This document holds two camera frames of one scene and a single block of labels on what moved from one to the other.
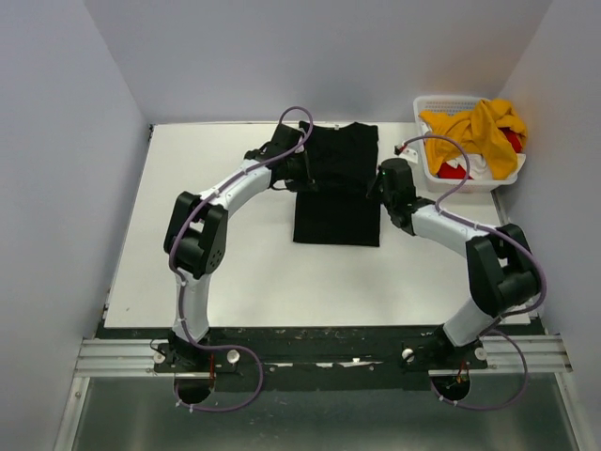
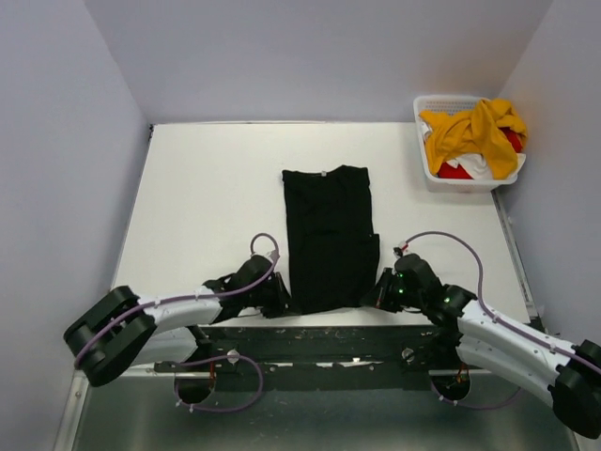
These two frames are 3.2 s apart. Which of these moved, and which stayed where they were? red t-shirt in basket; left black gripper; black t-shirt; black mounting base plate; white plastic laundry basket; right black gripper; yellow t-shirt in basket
Moved: left black gripper; right black gripper; black t-shirt
Stayed: yellow t-shirt in basket; red t-shirt in basket; black mounting base plate; white plastic laundry basket
